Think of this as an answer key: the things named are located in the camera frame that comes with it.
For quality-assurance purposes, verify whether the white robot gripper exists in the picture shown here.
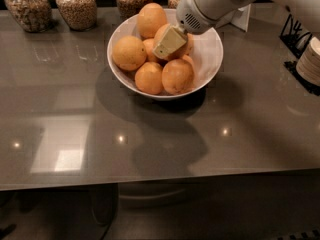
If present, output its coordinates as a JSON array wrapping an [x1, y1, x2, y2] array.
[[152, 0, 218, 60]]

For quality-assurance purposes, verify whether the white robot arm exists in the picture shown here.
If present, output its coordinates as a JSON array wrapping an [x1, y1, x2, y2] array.
[[153, 0, 320, 59]]

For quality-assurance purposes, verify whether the orange at bowl top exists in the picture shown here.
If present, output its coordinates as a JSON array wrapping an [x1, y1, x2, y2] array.
[[137, 3, 167, 38]]

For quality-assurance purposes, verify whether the white ceramic bowl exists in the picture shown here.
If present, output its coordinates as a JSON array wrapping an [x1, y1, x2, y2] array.
[[106, 15, 224, 101]]

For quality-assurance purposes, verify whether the small orange in middle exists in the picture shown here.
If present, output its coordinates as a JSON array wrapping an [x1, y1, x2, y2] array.
[[143, 38, 160, 63]]

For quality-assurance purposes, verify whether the stack of white coasters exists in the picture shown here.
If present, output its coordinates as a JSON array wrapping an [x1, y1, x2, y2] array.
[[296, 37, 320, 86]]

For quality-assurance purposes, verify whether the glass jar far left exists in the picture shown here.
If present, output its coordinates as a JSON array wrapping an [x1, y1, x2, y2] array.
[[4, 0, 52, 33]]

